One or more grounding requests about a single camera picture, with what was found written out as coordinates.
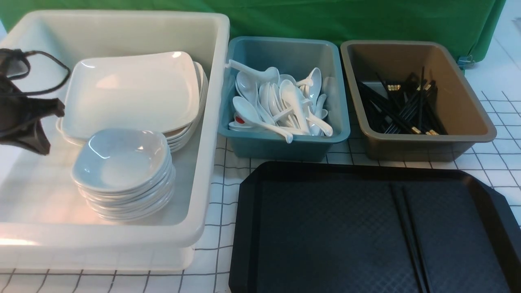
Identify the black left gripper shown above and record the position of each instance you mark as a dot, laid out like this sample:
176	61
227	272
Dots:
16	110

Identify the black chopstick pair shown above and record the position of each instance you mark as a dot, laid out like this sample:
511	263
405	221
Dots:
411	236

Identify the stack of white bowls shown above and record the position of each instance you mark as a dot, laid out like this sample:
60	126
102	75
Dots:
125	174

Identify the stack of white square plates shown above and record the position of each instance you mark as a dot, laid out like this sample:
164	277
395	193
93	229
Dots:
191	130

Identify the white spoon front of pile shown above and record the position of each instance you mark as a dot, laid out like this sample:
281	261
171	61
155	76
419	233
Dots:
250	115

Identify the white spoon of pile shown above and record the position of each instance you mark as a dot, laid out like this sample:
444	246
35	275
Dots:
289	94
271	74
312	89
250	115

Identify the white spoon top of pile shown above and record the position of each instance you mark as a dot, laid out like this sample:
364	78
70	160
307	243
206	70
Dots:
271	74

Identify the white spoon centre of pile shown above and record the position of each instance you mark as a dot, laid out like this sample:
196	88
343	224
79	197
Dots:
289	94

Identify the teal plastic bin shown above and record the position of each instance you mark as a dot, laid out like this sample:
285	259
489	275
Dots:
296	57

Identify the white spoon right of pile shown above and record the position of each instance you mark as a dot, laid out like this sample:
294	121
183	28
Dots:
312	89

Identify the black serving tray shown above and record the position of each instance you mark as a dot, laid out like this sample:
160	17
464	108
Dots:
328	228

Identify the black chopsticks pile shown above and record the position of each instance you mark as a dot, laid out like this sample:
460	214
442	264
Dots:
406	107

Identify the brown plastic bin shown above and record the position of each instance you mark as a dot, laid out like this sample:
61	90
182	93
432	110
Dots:
458	107

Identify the green cloth backdrop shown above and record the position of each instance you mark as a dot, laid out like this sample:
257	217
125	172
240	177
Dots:
464	27

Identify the checkered white tablecloth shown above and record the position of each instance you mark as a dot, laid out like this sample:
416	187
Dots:
496	81

